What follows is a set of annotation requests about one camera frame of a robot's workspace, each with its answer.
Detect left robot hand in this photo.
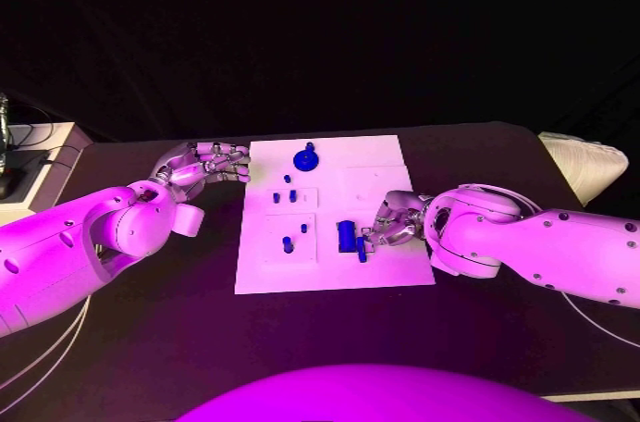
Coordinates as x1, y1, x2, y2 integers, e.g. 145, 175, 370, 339
148, 141, 252, 204

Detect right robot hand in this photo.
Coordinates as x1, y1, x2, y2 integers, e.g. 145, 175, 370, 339
360, 190, 435, 254

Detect blue block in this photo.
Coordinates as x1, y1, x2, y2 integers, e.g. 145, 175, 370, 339
336, 220, 359, 254

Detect white ribbed cushion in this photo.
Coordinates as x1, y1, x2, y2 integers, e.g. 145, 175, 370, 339
537, 130, 631, 208

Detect white desk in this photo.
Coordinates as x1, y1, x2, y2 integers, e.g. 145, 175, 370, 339
0, 92, 95, 227

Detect white task board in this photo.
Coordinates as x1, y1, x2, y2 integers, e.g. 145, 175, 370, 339
233, 134, 436, 295

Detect blue gear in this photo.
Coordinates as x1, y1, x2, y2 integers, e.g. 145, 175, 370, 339
292, 142, 320, 172

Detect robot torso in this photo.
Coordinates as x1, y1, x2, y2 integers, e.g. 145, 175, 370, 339
173, 363, 595, 422

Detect white cable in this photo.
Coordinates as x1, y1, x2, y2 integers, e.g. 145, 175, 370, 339
0, 294, 92, 391
560, 292, 640, 349
0, 310, 88, 416

